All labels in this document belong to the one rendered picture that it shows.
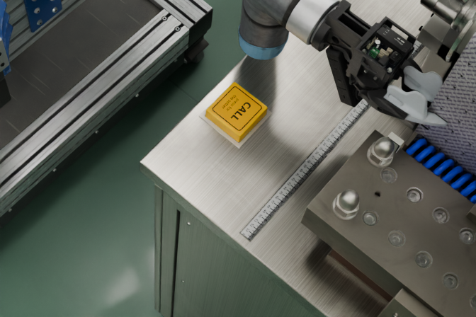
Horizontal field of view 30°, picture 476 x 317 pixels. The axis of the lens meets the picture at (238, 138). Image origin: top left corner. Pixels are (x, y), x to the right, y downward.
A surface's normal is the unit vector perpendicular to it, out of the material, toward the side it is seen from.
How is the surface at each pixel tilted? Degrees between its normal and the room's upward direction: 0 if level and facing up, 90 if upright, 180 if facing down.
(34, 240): 0
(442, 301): 0
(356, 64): 90
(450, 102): 90
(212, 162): 0
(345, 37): 90
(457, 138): 90
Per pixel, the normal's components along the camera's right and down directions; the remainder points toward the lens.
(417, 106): -0.62, 0.69
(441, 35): 0.08, -0.43
